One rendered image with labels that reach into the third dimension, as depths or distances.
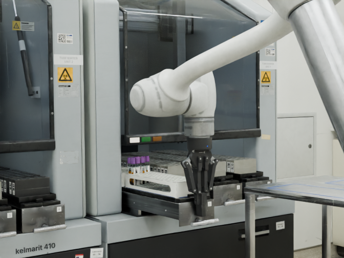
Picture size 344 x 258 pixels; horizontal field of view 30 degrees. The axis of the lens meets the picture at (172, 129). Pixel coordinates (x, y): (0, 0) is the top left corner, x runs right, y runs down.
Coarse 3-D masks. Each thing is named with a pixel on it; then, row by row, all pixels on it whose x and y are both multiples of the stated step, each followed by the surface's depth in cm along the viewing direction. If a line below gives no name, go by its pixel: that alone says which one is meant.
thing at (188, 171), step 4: (184, 164) 188; (188, 164) 188; (184, 168) 189; (188, 168) 188; (184, 172) 190; (188, 172) 188; (188, 176) 189; (192, 176) 189; (188, 180) 189; (192, 180) 189; (188, 184) 190; (192, 184) 189; (188, 188) 191; (192, 188) 189
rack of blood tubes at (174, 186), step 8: (128, 176) 215; (136, 176) 211; (144, 176) 208; (152, 176) 208; (160, 176) 209; (168, 176) 208; (176, 176) 208; (128, 184) 215; (136, 184) 217; (144, 184) 216; (152, 184) 216; (160, 184) 216; (168, 184) 196; (176, 184) 194; (184, 184) 195; (160, 192) 200; (168, 192) 197; (176, 192) 194; (184, 192) 195
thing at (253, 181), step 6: (240, 180) 237; (246, 180) 235; (252, 180) 236; (258, 180) 238; (264, 180) 239; (270, 180) 241; (246, 186) 234; (258, 198) 232; (264, 198) 233; (270, 198) 235; (276, 198) 237
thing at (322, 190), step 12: (300, 180) 228; (312, 180) 228; (324, 180) 227; (336, 180) 227; (252, 192) 210; (264, 192) 206; (276, 192) 202; (288, 192) 200; (300, 192) 199; (312, 192) 199; (324, 192) 199; (336, 192) 199; (252, 204) 212; (324, 204) 188; (336, 204) 185; (252, 216) 212; (324, 216) 240; (252, 228) 212; (324, 228) 240; (252, 240) 213; (324, 240) 240; (252, 252) 213; (324, 252) 241
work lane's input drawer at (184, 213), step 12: (132, 192) 212; (144, 192) 206; (132, 204) 211; (144, 204) 205; (156, 204) 199; (168, 204) 194; (180, 204) 190; (192, 204) 193; (168, 216) 194; (180, 216) 190; (192, 216) 193
